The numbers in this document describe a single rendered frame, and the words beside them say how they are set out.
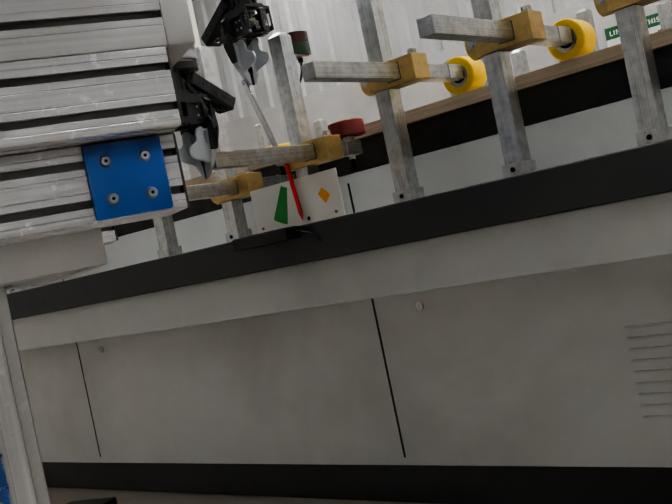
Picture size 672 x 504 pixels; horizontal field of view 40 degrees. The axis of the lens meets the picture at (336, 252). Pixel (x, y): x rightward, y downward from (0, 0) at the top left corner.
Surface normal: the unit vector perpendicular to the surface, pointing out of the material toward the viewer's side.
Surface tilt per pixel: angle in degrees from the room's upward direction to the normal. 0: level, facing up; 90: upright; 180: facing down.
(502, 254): 90
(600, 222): 90
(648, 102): 90
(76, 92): 90
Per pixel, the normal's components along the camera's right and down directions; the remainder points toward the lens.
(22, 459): 0.40, -0.07
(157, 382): -0.65, 0.14
